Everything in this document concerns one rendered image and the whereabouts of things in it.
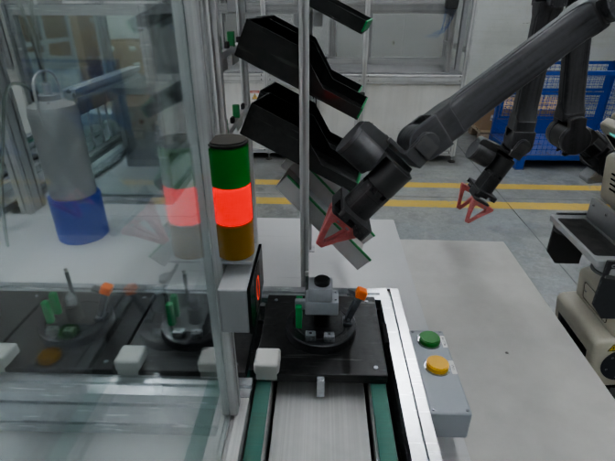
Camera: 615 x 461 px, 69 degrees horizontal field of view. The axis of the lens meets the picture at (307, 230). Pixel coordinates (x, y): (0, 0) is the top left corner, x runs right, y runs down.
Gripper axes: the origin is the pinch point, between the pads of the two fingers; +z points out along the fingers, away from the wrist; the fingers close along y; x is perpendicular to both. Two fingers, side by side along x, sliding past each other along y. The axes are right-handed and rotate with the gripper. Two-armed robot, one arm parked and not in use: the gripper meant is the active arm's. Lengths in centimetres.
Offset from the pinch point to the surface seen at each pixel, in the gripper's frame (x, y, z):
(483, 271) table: 57, -41, -7
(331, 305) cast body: 9.5, 2.9, 7.7
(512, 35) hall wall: 279, -846, -204
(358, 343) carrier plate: 18.8, 4.3, 10.2
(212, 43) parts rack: -36.8, -19.3, -10.0
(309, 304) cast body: 6.3, 2.9, 10.3
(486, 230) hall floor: 173, -235, 9
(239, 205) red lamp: -18.8, 21.5, -6.2
